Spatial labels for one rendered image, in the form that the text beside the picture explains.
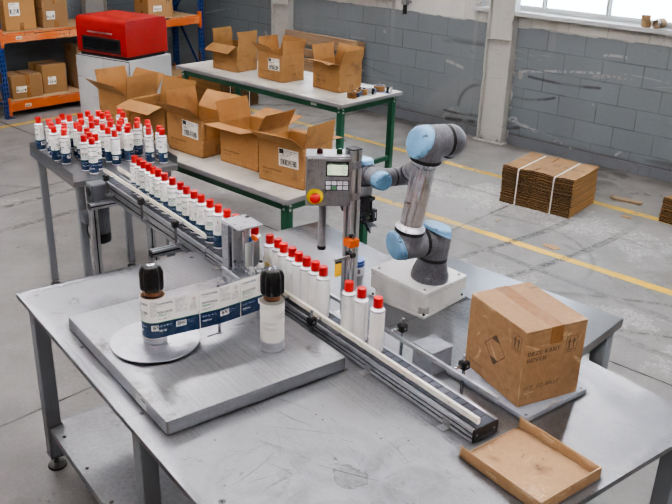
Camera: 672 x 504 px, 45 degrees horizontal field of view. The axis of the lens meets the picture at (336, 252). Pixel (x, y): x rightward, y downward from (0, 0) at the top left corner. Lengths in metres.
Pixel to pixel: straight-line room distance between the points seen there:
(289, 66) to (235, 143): 2.56
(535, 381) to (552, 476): 0.36
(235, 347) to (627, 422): 1.31
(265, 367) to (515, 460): 0.86
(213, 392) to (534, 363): 1.01
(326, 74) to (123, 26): 2.05
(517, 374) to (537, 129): 6.22
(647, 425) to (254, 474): 1.24
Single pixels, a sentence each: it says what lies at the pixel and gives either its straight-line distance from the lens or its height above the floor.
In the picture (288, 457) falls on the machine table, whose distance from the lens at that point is 2.45.
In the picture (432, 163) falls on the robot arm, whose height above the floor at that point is 1.46.
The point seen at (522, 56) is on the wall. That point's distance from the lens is 8.71.
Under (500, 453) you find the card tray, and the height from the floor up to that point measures 0.83.
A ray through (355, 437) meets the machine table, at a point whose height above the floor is 0.83.
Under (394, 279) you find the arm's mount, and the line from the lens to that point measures 3.24.
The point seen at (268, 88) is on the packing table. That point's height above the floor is 0.77.
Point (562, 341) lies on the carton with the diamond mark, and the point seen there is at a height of 1.06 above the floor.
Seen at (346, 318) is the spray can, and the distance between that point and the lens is 2.92.
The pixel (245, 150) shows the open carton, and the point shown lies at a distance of 5.07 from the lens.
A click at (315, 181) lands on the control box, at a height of 1.38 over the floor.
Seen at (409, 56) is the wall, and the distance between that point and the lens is 9.53.
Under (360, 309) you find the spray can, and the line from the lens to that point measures 2.85.
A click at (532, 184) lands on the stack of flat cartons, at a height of 0.21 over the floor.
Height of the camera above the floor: 2.31
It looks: 23 degrees down
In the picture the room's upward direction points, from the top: 2 degrees clockwise
